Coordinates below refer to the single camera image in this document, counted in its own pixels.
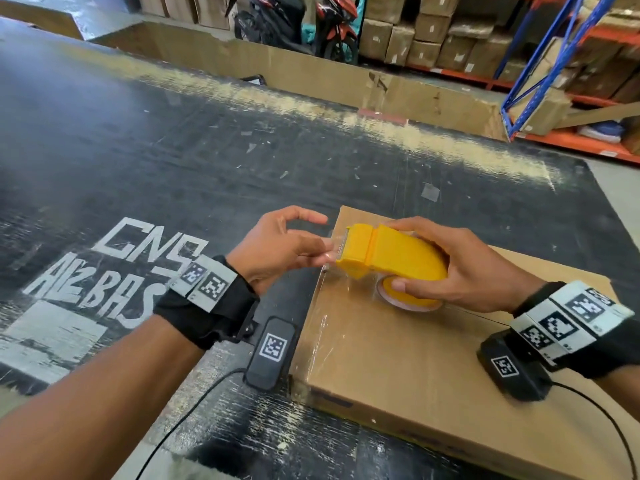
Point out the person's left hand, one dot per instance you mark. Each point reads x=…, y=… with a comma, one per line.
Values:
x=267, y=244

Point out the person's right hand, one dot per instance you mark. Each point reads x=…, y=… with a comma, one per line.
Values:
x=480, y=274

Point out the person's right thumb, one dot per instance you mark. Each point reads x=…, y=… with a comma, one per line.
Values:
x=417, y=288

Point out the person's left thumb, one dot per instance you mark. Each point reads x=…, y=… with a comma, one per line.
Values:
x=310, y=246

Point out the clear tape strip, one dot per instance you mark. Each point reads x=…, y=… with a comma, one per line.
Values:
x=331, y=248

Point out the yellow tape dispenser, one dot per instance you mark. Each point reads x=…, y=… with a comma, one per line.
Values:
x=395, y=252

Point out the person's left forearm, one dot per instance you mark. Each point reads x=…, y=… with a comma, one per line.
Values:
x=95, y=399

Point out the person's right forearm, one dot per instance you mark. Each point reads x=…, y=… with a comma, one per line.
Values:
x=622, y=392

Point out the clear tape roll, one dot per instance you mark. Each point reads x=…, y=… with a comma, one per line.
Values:
x=415, y=303

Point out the flat brown cardboard box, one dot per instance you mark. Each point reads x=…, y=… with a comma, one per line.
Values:
x=430, y=374

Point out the black left wristband with markers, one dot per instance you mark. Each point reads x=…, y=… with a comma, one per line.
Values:
x=210, y=299

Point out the black wristband with markers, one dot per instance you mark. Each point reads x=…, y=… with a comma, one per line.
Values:
x=575, y=324
x=210, y=299

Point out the black right wristband with markers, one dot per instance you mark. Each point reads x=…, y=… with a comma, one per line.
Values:
x=575, y=324

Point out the large brown cardboard sheet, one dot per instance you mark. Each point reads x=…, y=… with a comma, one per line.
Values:
x=300, y=69

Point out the red and black motorcycle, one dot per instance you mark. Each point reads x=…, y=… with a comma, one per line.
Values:
x=300, y=22

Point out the blue and white bag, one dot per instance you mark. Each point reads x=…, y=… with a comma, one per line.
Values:
x=602, y=130

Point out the stack of brown cardboard boxes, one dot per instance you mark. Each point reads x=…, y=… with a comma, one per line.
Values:
x=475, y=39

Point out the blue and orange shelf rack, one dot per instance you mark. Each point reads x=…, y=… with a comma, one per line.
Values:
x=560, y=69

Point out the row of tall cardboard cartons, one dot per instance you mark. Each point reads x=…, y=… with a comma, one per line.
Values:
x=185, y=7

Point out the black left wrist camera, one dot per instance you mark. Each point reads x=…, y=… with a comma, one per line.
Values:
x=271, y=352

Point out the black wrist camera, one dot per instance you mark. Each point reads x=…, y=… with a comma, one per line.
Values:
x=271, y=352
x=510, y=367

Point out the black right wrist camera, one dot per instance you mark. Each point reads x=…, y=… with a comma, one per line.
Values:
x=510, y=367

